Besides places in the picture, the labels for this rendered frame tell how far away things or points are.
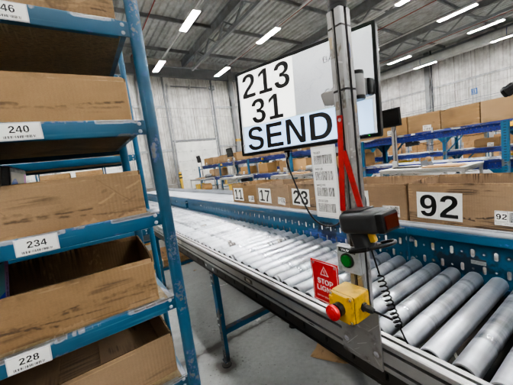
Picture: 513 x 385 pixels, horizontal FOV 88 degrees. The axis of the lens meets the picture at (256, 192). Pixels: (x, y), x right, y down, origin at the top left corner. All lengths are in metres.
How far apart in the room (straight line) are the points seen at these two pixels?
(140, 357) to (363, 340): 0.56
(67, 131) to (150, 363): 0.54
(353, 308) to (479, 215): 0.67
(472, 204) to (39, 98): 1.29
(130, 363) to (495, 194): 1.19
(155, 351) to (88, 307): 0.19
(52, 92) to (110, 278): 0.38
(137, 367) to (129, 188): 0.41
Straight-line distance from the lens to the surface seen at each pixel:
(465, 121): 5.98
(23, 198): 0.66
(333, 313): 0.72
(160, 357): 0.79
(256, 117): 0.98
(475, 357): 0.83
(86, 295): 0.68
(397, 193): 1.34
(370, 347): 0.85
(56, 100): 0.67
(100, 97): 0.67
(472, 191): 1.23
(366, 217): 0.62
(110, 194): 0.65
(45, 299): 0.68
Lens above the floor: 1.22
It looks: 6 degrees down
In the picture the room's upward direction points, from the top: 7 degrees counter-clockwise
